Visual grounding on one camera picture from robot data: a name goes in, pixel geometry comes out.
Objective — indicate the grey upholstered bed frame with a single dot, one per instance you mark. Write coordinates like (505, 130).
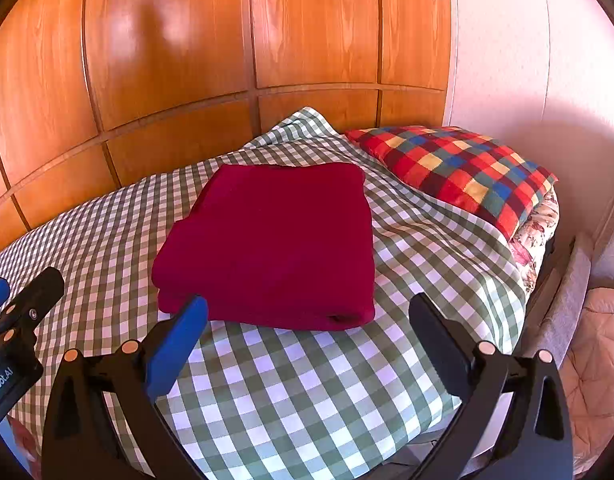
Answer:
(567, 290)

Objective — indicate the pink quilted blanket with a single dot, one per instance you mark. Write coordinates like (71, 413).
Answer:
(599, 375)

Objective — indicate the multicolour plaid pillow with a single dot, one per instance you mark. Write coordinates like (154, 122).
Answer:
(462, 175)

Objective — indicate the floral pillow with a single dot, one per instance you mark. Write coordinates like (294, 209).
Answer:
(537, 230)

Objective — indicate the wooden panelled wardrobe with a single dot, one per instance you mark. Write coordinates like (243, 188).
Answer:
(162, 50)

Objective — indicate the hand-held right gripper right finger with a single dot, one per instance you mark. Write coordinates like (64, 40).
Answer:
(439, 345)

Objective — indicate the dark red sweater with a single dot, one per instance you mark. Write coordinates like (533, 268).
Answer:
(272, 245)

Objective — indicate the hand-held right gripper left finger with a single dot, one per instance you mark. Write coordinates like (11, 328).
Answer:
(184, 335)

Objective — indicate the green white checkered bedsheet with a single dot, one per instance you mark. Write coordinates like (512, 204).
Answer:
(312, 395)

